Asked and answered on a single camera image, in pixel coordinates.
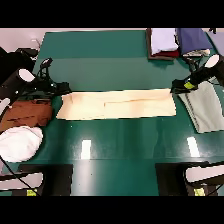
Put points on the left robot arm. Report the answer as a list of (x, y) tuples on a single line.
[(15, 81)]

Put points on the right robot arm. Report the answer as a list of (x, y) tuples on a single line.
[(203, 74)]

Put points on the lavender garment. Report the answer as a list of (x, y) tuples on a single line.
[(218, 41)]

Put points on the white folded garment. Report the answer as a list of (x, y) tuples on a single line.
[(163, 40)]

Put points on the red garment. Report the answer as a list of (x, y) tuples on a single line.
[(168, 54)]

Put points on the black garment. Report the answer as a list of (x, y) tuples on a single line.
[(10, 63)]

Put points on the blue-purple garment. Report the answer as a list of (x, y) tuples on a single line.
[(193, 40)]

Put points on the cream garment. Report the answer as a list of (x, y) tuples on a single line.
[(116, 104)]

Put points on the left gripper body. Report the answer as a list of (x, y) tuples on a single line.
[(62, 88)]

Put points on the dark brown garment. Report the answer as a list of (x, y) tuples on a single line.
[(148, 43)]

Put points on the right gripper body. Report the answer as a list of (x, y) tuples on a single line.
[(178, 86)]

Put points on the pale grey garment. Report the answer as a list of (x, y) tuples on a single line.
[(208, 110)]

